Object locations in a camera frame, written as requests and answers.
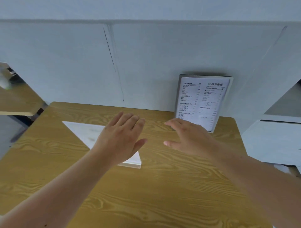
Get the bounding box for person's left hand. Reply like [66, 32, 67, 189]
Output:
[92, 111, 148, 167]

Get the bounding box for person's right hand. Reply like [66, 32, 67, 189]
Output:
[163, 118, 219, 162]

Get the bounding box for person's right forearm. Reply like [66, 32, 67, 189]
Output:
[208, 142, 301, 228]

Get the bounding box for person's left forearm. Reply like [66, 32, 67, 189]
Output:
[0, 147, 118, 228]

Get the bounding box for white triangular folded napkin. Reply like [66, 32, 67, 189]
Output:
[62, 121, 142, 169]

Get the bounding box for menu card in acrylic stand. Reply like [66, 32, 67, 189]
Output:
[175, 74, 234, 133]

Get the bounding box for white cabinet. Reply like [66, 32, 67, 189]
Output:
[242, 79, 301, 175]

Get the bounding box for neighbouring wooden table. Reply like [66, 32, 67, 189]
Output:
[0, 79, 48, 116]

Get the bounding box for blurred white cup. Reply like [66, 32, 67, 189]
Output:
[0, 68, 12, 90]

